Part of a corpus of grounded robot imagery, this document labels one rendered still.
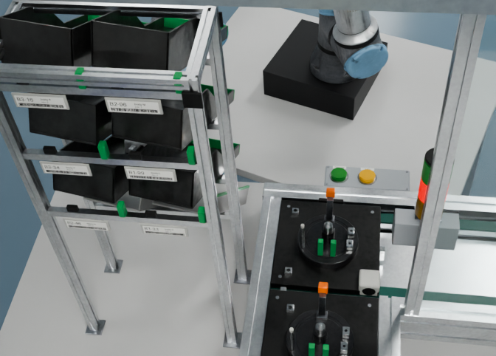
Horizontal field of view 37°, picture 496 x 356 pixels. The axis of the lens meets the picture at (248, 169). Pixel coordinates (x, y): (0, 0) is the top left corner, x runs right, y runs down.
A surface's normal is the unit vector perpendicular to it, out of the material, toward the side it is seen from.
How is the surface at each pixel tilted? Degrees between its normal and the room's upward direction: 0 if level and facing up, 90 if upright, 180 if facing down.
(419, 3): 90
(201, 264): 0
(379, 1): 90
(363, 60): 96
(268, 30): 0
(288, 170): 0
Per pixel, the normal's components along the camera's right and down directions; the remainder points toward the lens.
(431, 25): -0.06, -0.66
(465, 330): -0.13, 0.75
